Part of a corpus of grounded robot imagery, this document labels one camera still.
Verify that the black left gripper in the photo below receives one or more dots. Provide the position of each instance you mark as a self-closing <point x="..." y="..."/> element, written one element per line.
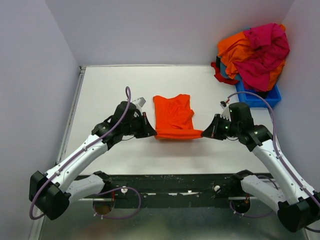
<point x="147" y="130"/>

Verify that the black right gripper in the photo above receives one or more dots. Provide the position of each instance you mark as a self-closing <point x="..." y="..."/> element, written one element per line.
<point x="213" y="131"/>

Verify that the bright orange t shirt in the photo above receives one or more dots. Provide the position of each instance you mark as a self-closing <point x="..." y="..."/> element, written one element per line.
<point x="174" y="118"/>

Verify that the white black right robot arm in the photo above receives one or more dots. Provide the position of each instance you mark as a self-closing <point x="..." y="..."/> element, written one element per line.
<point x="296" y="203"/>

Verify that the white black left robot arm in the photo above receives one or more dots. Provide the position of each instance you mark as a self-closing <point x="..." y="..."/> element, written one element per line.
<point x="53" y="191"/>

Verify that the blue plastic bin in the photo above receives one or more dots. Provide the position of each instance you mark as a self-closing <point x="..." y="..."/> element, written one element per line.
<point x="272" y="97"/>

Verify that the red t shirt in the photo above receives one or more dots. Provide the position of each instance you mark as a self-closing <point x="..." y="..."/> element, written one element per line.
<point x="220" y="78"/>

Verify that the teal blue t shirt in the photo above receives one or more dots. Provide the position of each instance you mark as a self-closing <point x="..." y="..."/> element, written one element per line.
<point x="223" y="72"/>

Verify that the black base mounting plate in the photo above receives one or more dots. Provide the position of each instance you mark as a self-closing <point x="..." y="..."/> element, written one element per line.
<point x="163" y="191"/>

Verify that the orange t shirt in pile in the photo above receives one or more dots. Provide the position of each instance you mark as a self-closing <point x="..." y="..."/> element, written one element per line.
<point x="236" y="48"/>

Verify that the magenta t shirt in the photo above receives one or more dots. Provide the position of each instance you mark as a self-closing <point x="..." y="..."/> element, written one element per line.
<point x="270" y="48"/>

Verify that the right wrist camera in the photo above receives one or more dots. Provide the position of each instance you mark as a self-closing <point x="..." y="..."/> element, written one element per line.
<point x="225" y="110"/>

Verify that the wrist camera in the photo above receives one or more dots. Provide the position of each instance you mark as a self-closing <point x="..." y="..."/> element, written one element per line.
<point x="225" y="110"/>
<point x="139" y="102"/>

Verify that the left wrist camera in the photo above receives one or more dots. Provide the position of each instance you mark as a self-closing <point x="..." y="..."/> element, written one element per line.
<point x="139" y="102"/>

